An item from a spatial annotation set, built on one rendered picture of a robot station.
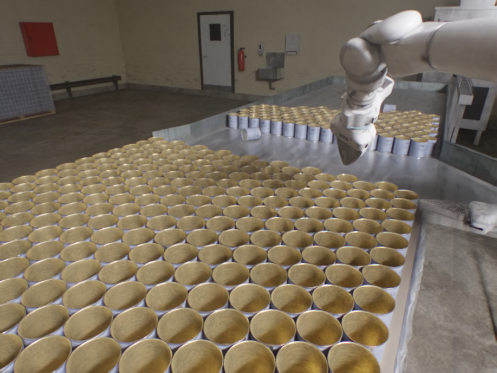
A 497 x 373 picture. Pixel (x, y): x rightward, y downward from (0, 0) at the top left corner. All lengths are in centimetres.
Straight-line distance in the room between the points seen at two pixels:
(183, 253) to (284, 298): 24
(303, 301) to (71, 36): 1049
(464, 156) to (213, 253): 117
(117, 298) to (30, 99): 778
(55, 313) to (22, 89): 772
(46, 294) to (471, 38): 74
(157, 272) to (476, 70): 59
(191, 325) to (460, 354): 189
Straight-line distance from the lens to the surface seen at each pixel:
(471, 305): 263
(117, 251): 74
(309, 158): 147
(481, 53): 45
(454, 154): 160
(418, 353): 218
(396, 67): 57
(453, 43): 48
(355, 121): 72
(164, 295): 62
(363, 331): 60
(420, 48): 52
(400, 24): 56
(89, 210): 91
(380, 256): 75
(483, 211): 101
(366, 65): 60
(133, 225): 84
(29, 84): 828
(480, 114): 616
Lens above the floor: 158
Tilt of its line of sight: 25 degrees down
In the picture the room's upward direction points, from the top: straight up
